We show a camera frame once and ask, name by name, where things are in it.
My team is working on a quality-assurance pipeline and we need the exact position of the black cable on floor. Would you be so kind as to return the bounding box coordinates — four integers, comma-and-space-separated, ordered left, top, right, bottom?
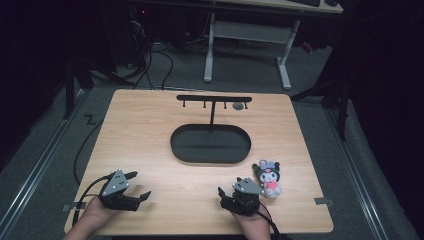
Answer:
73, 119, 105, 186

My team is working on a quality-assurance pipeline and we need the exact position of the black tripod stand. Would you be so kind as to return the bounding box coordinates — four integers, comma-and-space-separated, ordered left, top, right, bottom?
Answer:
61, 58, 96, 121
289, 75, 352, 142

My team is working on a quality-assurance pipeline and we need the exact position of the person's left hand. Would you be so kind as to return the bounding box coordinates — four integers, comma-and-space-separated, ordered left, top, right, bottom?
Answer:
81, 196, 118, 229

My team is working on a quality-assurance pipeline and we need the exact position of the black hook rack with tray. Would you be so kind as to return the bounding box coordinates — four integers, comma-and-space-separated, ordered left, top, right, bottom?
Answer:
169, 94, 253, 165

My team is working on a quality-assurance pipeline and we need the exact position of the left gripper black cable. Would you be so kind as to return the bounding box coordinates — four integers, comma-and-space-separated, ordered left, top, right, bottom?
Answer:
71, 175, 112, 228

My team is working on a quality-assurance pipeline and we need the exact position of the black computer tower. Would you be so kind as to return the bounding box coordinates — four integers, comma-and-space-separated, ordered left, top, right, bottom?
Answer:
126, 5, 153, 69

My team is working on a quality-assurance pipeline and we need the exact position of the person's right hand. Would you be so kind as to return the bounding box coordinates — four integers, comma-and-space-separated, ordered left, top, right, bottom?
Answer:
231, 200, 272, 235

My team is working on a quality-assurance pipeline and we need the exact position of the black and pink plush keychain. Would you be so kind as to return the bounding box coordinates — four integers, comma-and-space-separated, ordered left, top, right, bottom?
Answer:
251, 158, 282, 200

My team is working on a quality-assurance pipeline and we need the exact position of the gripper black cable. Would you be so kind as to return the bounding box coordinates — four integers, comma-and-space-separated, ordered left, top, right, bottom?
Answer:
71, 175, 112, 228
247, 199, 285, 240

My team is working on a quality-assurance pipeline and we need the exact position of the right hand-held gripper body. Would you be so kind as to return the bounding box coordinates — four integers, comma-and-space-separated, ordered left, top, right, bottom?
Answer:
219, 176, 266, 217

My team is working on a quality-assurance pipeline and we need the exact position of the metal floor rail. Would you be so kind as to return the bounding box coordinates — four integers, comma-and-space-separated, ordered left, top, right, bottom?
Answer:
0, 89, 88, 231
324, 107, 390, 240

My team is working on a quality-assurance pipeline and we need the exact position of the bundle of black floor cables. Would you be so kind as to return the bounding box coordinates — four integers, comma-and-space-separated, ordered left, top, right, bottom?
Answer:
116, 41, 176, 92

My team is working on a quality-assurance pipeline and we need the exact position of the grey tape piece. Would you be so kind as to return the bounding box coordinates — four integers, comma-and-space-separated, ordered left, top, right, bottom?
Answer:
313, 196, 335, 206
61, 201, 88, 213

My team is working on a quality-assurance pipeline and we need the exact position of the black keyboard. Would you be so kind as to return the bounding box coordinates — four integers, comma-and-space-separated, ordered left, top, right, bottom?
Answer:
288, 0, 322, 8

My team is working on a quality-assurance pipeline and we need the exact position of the white-legged desk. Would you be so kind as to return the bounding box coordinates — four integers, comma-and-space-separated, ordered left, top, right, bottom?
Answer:
186, 0, 344, 91

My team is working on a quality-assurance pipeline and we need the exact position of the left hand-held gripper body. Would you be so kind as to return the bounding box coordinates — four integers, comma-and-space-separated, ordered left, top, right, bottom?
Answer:
97, 168, 141, 212

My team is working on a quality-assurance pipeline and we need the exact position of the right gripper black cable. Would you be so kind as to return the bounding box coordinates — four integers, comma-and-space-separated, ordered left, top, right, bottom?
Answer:
247, 199, 285, 240

